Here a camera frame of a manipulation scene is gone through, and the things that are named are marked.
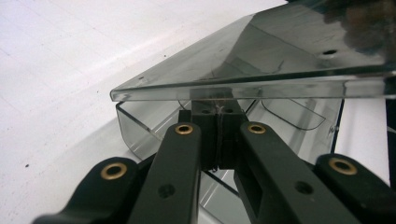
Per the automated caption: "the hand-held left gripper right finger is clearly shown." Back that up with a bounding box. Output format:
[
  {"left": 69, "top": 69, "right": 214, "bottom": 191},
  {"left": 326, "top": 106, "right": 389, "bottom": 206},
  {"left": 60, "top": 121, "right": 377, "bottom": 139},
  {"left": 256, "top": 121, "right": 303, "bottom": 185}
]
[{"left": 219, "top": 99, "right": 250, "bottom": 171}]

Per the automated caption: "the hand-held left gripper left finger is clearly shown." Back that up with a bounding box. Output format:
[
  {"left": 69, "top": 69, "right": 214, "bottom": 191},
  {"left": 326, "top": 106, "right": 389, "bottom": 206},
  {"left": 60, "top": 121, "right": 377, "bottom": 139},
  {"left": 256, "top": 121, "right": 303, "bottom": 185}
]
[{"left": 177, "top": 99, "right": 221, "bottom": 172}]

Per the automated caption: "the clear plastic compartment box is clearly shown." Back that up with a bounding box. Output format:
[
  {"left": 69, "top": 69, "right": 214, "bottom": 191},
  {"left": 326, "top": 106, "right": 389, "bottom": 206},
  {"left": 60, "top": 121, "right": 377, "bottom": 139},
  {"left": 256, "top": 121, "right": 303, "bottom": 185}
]
[{"left": 109, "top": 0, "right": 396, "bottom": 224}]

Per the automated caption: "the white paper mat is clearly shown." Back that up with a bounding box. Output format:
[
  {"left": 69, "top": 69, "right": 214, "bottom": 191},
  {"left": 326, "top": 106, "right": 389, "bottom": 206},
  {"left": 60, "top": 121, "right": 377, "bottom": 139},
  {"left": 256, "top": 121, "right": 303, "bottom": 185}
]
[{"left": 0, "top": 0, "right": 396, "bottom": 224}]

